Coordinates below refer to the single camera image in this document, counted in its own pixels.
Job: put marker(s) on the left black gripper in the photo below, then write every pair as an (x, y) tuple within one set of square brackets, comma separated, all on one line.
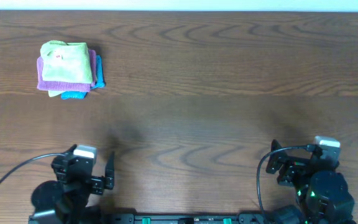
[(89, 180)]

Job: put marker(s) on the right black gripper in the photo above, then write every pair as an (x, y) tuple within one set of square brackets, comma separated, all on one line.
[(293, 166)]

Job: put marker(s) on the light green cloth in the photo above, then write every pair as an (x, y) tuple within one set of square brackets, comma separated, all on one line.
[(66, 62)]

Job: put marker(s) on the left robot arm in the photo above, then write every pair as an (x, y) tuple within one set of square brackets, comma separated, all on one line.
[(65, 200)]

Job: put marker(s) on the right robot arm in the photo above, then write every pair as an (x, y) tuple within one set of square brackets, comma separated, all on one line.
[(321, 192)]

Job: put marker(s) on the folded blue cloth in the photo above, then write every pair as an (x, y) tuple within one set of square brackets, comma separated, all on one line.
[(99, 83)]

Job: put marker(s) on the folded pale green cloth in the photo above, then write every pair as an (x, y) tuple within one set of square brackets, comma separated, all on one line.
[(53, 93)]

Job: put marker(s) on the folded purple cloth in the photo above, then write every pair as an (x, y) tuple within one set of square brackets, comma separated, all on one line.
[(65, 86)]

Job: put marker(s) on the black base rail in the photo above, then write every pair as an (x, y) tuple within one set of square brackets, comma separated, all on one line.
[(127, 218)]

